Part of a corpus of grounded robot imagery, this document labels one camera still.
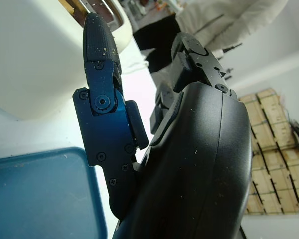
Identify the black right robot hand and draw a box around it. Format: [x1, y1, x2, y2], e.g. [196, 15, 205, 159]
[73, 12, 253, 239]

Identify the person in black trousers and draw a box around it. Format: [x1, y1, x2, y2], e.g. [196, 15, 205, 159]
[133, 0, 290, 74]

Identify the cream two-slot toaster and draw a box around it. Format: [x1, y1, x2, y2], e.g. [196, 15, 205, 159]
[0, 0, 133, 122]

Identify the dark blue plastic tray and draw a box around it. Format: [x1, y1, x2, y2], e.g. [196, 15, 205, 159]
[0, 146, 108, 239]

